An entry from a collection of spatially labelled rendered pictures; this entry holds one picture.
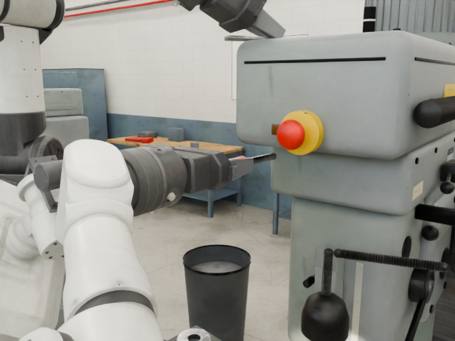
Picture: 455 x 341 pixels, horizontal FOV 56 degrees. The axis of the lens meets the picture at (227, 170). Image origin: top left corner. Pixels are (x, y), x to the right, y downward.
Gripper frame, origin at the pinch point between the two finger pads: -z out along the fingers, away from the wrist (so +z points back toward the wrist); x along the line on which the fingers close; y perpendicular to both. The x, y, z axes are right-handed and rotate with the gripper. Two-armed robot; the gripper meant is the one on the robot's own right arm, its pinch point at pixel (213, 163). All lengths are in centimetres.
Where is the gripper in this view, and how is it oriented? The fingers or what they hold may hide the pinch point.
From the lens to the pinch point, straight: 68.1
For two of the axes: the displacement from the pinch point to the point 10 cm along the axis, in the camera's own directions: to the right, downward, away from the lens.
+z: -6.2, 1.7, -7.7
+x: -7.9, -1.3, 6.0
